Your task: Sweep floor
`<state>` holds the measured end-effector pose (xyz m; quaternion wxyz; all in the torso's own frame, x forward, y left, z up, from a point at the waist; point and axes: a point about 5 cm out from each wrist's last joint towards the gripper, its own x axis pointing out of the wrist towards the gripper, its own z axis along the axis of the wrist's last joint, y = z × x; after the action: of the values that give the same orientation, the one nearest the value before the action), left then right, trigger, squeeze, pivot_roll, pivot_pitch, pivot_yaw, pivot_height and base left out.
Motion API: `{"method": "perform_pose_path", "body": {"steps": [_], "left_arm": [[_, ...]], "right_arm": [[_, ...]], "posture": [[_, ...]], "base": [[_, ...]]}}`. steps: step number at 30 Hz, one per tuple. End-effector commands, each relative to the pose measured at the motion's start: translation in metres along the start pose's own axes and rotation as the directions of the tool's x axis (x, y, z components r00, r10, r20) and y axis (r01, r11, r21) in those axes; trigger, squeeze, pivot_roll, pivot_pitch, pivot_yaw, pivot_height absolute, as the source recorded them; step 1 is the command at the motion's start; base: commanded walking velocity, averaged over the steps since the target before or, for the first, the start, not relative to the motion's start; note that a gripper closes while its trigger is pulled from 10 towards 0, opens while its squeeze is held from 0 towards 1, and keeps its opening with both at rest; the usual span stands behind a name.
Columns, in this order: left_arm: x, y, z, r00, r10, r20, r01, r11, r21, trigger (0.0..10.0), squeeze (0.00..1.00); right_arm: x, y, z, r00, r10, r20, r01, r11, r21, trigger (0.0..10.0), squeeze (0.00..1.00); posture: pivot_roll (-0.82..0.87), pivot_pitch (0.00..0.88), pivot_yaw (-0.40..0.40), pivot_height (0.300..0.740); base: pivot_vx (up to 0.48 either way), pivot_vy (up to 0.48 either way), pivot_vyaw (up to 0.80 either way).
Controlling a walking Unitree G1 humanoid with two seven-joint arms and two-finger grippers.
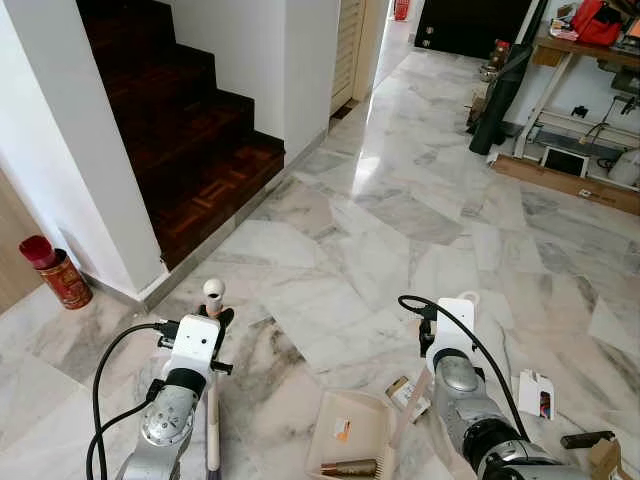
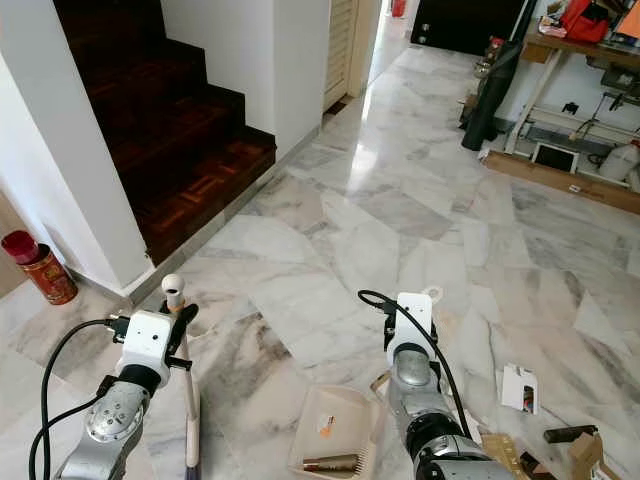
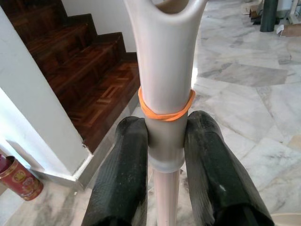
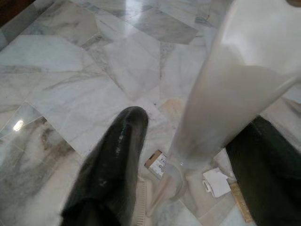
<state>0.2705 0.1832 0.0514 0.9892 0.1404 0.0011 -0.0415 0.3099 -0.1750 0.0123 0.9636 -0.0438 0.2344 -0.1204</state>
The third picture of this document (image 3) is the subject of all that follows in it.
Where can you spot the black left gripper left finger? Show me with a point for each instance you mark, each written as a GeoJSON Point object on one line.
{"type": "Point", "coordinates": [117, 179]}

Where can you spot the brown cardboard box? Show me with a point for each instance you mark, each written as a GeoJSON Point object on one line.
{"type": "Point", "coordinates": [292, 30]}

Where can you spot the beige broom with black bristles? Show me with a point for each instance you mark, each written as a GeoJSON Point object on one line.
{"type": "Point", "coordinates": [164, 58]}

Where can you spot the open cardboard box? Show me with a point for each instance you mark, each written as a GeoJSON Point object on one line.
{"type": "Point", "coordinates": [251, 9]}

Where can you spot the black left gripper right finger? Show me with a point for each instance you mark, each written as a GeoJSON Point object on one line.
{"type": "Point", "coordinates": [211, 164]}

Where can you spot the orange rubber band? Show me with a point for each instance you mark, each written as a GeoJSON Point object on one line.
{"type": "Point", "coordinates": [152, 113]}

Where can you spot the red cylindrical tin can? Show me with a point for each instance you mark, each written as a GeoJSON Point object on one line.
{"type": "Point", "coordinates": [21, 179]}

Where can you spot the dark green cylinder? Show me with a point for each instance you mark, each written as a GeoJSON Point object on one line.
{"type": "Point", "coordinates": [269, 14]}

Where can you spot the dark wooden staircase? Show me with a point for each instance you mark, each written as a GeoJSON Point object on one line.
{"type": "Point", "coordinates": [77, 77]}

